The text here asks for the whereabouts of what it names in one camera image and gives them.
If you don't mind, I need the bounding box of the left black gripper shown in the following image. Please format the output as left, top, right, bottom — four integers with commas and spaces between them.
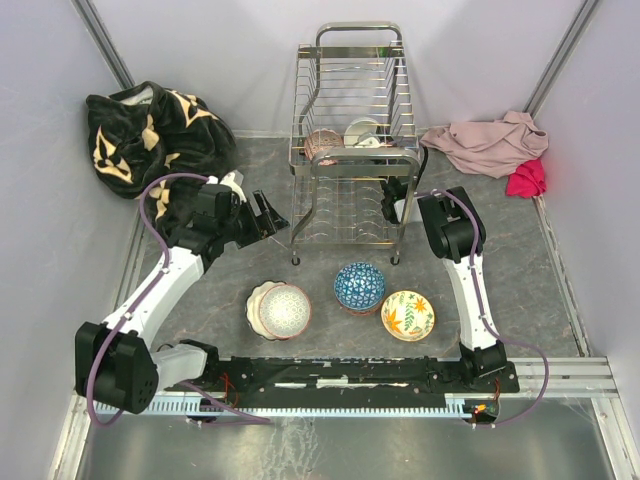
219, 190, 290, 249

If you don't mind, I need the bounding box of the plain white bowl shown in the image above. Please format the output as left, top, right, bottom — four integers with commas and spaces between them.
343, 117, 386, 148

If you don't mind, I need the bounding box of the red patterned bowl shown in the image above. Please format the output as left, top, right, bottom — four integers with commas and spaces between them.
303, 128, 344, 163

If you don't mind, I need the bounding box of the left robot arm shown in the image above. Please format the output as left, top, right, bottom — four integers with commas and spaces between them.
75, 183, 289, 414

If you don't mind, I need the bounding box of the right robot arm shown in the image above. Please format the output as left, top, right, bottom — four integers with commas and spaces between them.
381, 177, 507, 391

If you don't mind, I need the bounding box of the stainless steel dish rack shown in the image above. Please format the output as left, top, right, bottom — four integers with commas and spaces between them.
288, 21, 425, 264

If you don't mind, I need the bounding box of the white scalloped bowl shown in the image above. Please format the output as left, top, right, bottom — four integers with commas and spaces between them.
245, 280, 301, 341

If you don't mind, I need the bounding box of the blue triangle patterned bowl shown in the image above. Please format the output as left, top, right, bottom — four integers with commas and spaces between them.
334, 262, 386, 309

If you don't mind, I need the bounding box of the dusty pink cloth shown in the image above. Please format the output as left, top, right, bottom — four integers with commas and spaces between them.
420, 111, 549, 179

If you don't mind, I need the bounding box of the yellow floral bowl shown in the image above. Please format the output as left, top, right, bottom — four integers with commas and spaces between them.
380, 290, 436, 342

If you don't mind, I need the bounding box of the magenta cloth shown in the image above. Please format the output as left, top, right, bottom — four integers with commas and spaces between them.
505, 159, 547, 199

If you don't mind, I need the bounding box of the black and cream blanket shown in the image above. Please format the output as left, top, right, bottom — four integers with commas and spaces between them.
86, 81, 237, 240

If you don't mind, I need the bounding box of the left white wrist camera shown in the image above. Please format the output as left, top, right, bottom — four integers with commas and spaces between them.
207, 170, 247, 203

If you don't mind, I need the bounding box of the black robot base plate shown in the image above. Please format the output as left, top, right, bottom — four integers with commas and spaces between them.
190, 357, 520, 408

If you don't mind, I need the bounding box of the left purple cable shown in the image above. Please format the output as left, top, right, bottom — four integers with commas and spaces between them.
85, 173, 274, 427

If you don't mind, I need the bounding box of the light blue cable duct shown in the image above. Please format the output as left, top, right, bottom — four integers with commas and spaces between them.
94, 392, 499, 416

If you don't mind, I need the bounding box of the aluminium frame rail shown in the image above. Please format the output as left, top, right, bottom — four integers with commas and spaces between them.
47, 324, 640, 480

